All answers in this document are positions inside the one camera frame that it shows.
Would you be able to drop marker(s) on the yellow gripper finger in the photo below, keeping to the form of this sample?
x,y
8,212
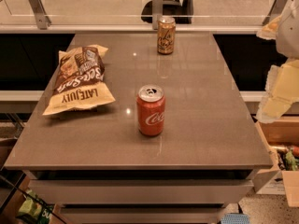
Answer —
x,y
281,91
269,31

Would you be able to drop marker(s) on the orange LaCroix can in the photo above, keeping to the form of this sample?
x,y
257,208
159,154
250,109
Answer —
x,y
166,35

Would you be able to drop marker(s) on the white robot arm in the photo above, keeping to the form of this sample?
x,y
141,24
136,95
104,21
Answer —
x,y
287,39

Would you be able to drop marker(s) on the red Coca-Cola can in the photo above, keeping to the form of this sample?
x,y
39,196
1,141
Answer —
x,y
150,102

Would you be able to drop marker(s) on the cardboard box with items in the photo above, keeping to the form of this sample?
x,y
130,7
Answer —
x,y
281,141

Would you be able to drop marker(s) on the black office chair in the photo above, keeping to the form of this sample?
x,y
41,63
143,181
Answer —
x,y
180,10

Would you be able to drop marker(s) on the blue plastic basket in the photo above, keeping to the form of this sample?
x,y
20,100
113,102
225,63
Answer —
x,y
235,219

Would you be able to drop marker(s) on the Late July chip bag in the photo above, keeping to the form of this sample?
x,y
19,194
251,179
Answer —
x,y
79,84

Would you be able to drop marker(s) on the grey table drawer unit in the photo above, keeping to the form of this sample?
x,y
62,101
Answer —
x,y
142,201

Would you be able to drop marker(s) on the green snack bag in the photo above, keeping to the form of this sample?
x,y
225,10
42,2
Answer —
x,y
34,210

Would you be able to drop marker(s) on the right metal glass bracket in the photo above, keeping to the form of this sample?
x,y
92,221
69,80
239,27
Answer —
x,y
275,10

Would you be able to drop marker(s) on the metal glass bracket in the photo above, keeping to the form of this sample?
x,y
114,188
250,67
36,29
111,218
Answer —
x,y
157,12
43,21
275,10

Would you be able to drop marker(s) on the middle metal glass bracket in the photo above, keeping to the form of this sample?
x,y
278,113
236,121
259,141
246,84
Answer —
x,y
157,12

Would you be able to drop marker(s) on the left metal glass bracket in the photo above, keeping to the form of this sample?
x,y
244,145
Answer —
x,y
43,21

